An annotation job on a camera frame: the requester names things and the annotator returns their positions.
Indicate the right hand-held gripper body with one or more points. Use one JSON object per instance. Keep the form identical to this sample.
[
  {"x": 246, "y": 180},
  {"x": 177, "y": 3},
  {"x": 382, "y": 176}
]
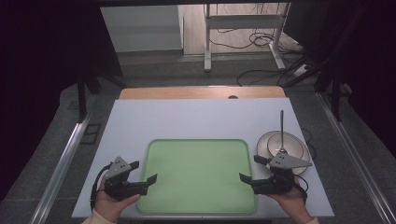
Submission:
[{"x": 280, "y": 182}]

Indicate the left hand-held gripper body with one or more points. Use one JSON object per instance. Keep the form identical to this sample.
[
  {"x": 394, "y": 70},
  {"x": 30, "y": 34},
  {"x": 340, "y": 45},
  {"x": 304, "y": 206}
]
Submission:
[{"x": 120, "y": 183}]

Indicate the large cream plate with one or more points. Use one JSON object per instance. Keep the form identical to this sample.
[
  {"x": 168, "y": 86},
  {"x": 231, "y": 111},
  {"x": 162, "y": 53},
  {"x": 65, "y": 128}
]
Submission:
[{"x": 263, "y": 146}]

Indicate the small cream plate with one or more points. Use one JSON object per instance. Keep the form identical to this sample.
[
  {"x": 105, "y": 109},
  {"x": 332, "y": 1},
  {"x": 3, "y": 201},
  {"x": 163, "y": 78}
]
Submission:
[{"x": 291, "y": 144}]

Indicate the dark metal utensil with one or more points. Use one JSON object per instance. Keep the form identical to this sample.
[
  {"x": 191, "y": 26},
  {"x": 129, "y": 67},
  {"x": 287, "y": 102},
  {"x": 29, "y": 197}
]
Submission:
[{"x": 282, "y": 130}]

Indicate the green tray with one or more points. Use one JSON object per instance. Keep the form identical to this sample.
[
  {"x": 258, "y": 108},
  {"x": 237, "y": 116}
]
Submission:
[{"x": 196, "y": 177}]

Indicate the person's right hand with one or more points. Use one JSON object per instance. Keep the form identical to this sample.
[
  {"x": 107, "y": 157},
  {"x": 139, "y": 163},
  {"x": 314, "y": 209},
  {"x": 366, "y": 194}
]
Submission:
[{"x": 291, "y": 200}]

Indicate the person's left hand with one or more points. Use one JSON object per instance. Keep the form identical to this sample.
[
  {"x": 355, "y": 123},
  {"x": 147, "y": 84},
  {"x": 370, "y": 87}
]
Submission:
[{"x": 112, "y": 207}]

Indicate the dark floor socket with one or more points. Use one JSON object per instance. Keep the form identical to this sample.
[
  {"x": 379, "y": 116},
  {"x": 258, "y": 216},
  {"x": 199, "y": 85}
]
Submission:
[{"x": 91, "y": 133}]

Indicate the white board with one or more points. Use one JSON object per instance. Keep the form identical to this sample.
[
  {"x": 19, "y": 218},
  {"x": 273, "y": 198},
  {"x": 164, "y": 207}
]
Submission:
[{"x": 186, "y": 119}]

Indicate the wooden table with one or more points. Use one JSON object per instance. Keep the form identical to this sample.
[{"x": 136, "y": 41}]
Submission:
[{"x": 186, "y": 92}]

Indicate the white power strip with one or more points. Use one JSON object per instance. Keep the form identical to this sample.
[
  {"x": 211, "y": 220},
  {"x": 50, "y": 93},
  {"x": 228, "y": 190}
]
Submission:
[{"x": 300, "y": 70}]

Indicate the dark curtain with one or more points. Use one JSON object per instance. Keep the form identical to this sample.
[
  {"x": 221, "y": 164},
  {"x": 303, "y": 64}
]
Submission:
[
  {"x": 376, "y": 62},
  {"x": 40, "y": 77}
]

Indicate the white cabinet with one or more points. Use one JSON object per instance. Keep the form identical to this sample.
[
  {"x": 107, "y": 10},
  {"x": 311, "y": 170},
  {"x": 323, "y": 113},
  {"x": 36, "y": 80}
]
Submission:
[{"x": 141, "y": 28}]

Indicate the metal floor rail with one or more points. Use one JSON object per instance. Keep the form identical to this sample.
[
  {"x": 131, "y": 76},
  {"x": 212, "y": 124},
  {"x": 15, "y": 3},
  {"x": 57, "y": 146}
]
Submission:
[
  {"x": 358, "y": 161},
  {"x": 59, "y": 174}
]

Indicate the white desk frame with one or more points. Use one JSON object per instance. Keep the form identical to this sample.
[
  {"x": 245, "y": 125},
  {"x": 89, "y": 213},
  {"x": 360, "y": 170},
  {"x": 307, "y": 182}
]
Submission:
[{"x": 243, "y": 21}]

